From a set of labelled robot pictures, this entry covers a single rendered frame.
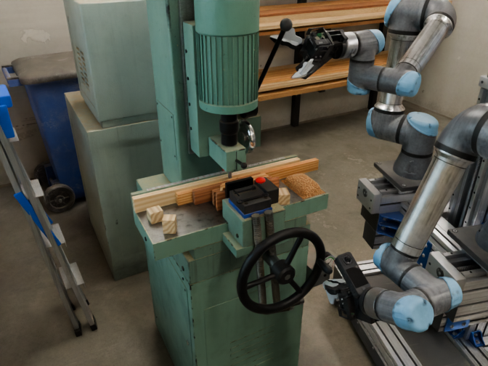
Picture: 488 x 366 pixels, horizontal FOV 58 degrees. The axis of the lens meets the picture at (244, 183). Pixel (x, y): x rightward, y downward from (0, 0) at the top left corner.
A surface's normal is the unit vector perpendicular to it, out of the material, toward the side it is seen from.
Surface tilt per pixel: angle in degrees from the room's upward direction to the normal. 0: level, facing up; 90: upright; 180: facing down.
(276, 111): 90
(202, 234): 90
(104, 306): 0
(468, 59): 90
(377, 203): 90
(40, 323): 0
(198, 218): 0
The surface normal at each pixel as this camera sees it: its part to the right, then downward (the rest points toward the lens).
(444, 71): -0.88, 0.23
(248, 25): 0.63, 0.38
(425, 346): 0.00, -0.87
